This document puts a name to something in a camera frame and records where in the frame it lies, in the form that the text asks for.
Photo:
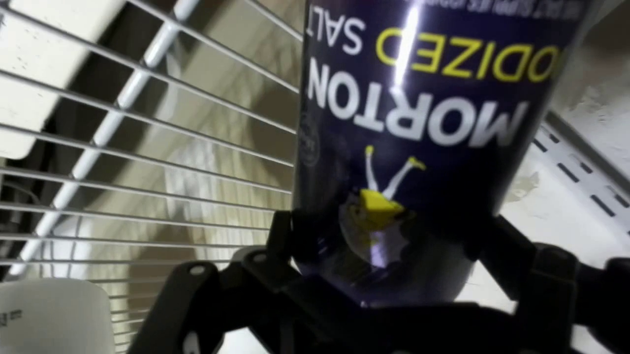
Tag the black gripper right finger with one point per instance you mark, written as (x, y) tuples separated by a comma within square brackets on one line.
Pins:
[(557, 295)]

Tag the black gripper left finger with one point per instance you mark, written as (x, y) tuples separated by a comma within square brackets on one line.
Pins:
[(196, 307)]

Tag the white jar purple lid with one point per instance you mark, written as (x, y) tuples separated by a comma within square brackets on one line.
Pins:
[(51, 316)]

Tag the dark blue salt container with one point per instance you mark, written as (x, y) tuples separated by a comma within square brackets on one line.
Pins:
[(425, 130)]

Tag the white slotted shelf rail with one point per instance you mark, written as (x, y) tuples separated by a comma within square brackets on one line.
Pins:
[(580, 177)]

